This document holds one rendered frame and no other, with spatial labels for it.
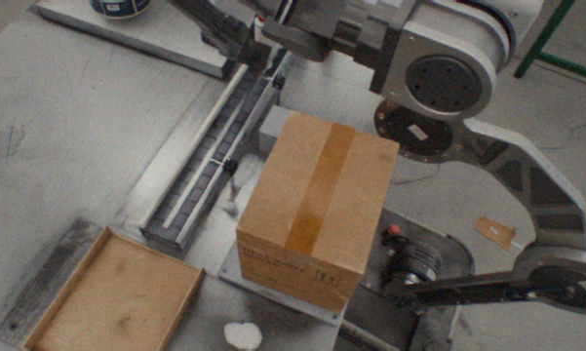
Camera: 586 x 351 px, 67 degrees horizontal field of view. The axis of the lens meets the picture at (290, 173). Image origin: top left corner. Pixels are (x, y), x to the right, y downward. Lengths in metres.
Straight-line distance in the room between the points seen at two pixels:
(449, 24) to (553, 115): 2.33
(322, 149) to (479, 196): 1.55
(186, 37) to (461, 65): 1.06
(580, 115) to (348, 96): 1.84
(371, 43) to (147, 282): 0.76
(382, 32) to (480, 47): 0.12
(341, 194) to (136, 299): 0.53
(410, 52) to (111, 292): 0.83
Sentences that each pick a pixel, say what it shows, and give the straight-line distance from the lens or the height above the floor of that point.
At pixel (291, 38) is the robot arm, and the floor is 1.44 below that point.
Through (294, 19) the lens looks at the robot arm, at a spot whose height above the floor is 1.45.
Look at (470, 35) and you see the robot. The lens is 0.59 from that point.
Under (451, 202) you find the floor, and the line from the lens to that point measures 2.28.
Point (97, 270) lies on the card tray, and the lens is 1.14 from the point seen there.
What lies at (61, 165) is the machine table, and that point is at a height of 0.83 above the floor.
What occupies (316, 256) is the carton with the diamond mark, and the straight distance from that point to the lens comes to 0.78.
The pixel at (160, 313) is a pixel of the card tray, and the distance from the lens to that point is 1.07.
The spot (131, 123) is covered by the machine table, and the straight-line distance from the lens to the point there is 1.35.
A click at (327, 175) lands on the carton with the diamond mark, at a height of 1.12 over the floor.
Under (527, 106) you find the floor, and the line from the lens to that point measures 2.86.
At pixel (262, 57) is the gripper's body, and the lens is 1.22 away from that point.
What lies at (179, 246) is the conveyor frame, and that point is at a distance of 1.08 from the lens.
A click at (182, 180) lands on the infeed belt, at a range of 1.15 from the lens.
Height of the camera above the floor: 1.85
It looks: 58 degrees down
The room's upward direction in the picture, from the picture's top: 5 degrees clockwise
